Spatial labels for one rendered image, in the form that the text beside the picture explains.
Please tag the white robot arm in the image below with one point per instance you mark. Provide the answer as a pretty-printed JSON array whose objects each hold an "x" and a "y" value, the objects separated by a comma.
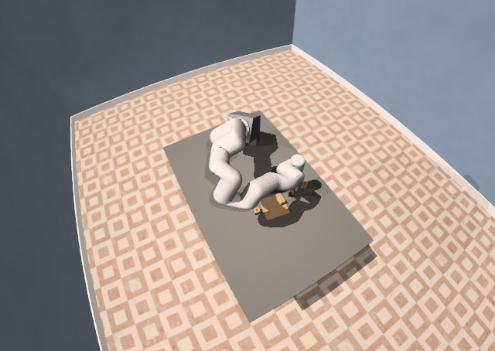
[{"x": 229, "y": 144}]

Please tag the tan flat mat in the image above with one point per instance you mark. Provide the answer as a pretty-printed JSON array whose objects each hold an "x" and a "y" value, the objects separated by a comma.
[{"x": 272, "y": 208}]

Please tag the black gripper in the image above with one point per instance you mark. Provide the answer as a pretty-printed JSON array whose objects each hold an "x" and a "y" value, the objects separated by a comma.
[{"x": 291, "y": 194}]

